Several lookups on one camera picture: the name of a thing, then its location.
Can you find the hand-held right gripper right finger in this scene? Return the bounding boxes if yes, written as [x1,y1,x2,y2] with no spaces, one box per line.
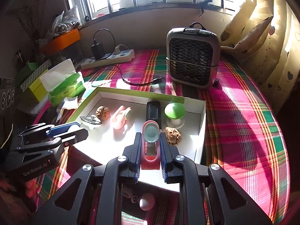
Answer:
[159,131,273,225]

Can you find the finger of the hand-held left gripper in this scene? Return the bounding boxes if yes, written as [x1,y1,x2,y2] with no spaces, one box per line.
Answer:
[18,121,82,138]
[15,128,89,153]

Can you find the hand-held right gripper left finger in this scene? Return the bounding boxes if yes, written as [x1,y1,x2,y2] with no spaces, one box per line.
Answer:
[29,131,143,225]

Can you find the black round keychain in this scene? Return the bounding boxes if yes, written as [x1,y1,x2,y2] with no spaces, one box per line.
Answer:
[80,115,102,125]

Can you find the pink gadget with grey disc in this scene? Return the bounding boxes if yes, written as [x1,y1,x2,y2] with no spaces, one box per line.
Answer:
[141,120,162,170]

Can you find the white and pink round jar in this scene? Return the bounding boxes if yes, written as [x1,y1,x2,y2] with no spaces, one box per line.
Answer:
[112,105,133,130]

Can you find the black electric hair trimmer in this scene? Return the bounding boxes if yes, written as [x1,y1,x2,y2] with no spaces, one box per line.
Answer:
[146,101,162,127]

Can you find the green mushroom lamp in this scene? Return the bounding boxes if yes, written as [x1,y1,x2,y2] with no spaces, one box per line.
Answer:
[164,103,186,128]

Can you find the green and white cardboard box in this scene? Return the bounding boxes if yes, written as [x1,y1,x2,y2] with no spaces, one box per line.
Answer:
[66,87,207,193]

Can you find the person's left hand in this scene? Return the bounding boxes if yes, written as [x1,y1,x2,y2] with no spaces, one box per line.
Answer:
[25,180,40,198]

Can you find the crumpled white tissue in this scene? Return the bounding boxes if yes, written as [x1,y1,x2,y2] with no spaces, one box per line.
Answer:
[56,96,79,122]

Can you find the brown walnut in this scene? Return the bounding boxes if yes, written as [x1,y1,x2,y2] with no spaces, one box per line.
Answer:
[96,106,110,121]
[165,127,183,145]

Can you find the pink and white clip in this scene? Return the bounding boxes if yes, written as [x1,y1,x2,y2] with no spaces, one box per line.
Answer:
[123,185,141,203]

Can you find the green tissue pack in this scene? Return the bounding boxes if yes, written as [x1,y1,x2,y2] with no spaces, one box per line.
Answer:
[39,58,86,107]

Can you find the white egg-shaped object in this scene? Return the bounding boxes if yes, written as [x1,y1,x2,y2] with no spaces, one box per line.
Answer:
[139,193,155,211]

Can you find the green striped box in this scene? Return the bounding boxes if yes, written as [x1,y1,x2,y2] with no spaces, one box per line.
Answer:
[15,60,52,87]

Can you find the black speaker box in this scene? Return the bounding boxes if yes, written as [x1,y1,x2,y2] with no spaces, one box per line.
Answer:
[0,78,17,113]

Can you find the white power strip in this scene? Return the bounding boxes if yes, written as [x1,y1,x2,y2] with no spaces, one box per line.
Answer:
[81,49,135,70]

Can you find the black charger adapter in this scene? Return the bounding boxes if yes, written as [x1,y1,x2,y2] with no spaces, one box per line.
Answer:
[91,43,105,59]

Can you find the white plug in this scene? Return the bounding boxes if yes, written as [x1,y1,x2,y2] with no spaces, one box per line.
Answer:
[114,44,129,55]

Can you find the grey desktop heater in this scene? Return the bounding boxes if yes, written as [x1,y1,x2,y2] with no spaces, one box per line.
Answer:
[166,22,221,89]

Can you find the clear plastic bag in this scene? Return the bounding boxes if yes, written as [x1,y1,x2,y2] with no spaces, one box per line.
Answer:
[50,6,82,37]

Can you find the dried twigs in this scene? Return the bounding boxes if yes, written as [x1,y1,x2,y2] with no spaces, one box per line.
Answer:
[14,0,52,43]

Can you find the cream heart-print pillow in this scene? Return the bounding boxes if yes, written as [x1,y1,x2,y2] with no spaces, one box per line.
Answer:
[220,16,275,54]

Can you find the cream heart-print curtain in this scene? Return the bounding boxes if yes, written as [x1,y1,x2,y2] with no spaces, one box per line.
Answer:
[220,0,300,113]

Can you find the black cable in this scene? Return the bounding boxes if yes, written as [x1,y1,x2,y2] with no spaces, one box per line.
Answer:
[92,29,162,86]

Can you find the black window handle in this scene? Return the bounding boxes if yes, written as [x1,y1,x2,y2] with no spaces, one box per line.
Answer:
[199,0,212,17]

